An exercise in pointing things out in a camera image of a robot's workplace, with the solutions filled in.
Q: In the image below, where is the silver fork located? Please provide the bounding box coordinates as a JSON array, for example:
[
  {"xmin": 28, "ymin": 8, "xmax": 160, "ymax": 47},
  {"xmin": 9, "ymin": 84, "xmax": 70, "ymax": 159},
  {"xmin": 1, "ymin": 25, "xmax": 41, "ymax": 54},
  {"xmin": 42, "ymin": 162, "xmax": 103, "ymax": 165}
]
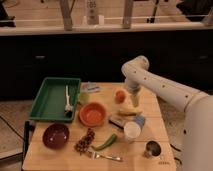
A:
[{"xmin": 86, "ymin": 151, "xmax": 123, "ymax": 162}]

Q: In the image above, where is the blue white packet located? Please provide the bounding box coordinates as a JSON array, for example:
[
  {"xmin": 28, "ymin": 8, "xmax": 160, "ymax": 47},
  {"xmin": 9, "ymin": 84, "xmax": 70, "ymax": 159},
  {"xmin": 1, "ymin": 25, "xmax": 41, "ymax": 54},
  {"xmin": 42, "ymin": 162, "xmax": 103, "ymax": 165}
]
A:
[{"xmin": 81, "ymin": 82, "xmax": 100, "ymax": 93}]

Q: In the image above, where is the bunch of dark grapes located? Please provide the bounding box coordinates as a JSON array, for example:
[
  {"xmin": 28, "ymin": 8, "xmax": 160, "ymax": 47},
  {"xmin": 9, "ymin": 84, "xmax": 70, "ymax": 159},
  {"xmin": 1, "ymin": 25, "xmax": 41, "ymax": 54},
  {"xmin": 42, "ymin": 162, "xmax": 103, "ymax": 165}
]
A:
[{"xmin": 74, "ymin": 128, "xmax": 95, "ymax": 154}]

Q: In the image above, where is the white dish brush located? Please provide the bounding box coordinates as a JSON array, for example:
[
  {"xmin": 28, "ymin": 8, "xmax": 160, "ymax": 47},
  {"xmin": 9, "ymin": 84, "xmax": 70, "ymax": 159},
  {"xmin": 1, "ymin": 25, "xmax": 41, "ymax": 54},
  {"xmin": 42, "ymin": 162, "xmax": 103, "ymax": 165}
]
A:
[{"xmin": 65, "ymin": 85, "xmax": 73, "ymax": 117}]

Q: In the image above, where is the green lime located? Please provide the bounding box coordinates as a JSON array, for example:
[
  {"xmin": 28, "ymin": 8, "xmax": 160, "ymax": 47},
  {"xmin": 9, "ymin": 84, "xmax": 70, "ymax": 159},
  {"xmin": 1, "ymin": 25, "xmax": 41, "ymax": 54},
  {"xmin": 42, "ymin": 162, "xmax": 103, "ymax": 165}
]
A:
[{"xmin": 78, "ymin": 92, "xmax": 89, "ymax": 105}]

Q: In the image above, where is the white blue paper cup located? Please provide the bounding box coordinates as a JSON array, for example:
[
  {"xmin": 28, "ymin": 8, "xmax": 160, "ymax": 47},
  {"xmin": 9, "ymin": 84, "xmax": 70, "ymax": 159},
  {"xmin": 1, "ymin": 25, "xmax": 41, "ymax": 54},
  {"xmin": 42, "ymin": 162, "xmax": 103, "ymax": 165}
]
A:
[{"xmin": 124, "ymin": 115, "xmax": 145, "ymax": 141}]

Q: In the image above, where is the green plastic tray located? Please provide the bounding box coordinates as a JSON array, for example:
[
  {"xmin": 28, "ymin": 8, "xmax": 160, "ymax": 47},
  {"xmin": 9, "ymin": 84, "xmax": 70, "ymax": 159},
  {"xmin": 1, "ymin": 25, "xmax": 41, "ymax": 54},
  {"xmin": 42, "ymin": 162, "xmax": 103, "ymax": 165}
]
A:
[{"xmin": 29, "ymin": 77, "xmax": 81, "ymax": 122}]

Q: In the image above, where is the metal cup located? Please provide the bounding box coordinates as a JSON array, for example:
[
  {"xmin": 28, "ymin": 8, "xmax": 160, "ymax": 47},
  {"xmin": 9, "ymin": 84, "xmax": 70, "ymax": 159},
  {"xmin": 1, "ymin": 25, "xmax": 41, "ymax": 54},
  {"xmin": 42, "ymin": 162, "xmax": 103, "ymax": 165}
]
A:
[{"xmin": 144, "ymin": 141, "xmax": 161, "ymax": 158}]

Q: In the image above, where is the purple bowl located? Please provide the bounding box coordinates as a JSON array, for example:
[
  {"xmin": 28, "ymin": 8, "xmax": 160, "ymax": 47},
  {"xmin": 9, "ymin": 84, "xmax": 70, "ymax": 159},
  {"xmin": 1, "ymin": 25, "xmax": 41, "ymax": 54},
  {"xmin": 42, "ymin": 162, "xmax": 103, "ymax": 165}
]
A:
[{"xmin": 42, "ymin": 123, "xmax": 70, "ymax": 149}]

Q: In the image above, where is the green chili pepper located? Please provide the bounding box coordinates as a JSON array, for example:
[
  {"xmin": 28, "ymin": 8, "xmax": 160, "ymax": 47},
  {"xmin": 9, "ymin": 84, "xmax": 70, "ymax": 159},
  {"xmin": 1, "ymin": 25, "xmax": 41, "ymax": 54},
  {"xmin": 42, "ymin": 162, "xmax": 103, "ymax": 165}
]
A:
[{"xmin": 91, "ymin": 134, "xmax": 117, "ymax": 151}]

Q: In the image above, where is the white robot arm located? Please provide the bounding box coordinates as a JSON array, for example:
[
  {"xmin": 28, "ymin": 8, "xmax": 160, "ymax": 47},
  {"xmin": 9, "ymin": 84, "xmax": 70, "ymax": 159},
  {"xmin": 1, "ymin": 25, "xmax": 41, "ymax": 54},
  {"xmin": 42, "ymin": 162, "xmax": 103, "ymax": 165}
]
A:
[{"xmin": 121, "ymin": 55, "xmax": 213, "ymax": 171}]

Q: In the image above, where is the orange bowl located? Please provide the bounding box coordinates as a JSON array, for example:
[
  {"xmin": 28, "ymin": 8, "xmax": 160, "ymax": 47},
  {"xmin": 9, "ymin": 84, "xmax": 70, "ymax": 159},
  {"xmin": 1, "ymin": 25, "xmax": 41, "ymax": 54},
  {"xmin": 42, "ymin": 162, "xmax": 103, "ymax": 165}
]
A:
[{"xmin": 79, "ymin": 102, "xmax": 106, "ymax": 127}]

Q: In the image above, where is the yellow banana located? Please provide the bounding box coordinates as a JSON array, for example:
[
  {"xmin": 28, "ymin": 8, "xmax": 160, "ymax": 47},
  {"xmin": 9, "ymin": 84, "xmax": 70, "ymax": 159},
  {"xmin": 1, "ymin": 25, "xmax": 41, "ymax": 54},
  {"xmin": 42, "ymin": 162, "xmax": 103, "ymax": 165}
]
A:
[{"xmin": 118, "ymin": 108, "xmax": 142, "ymax": 116}]

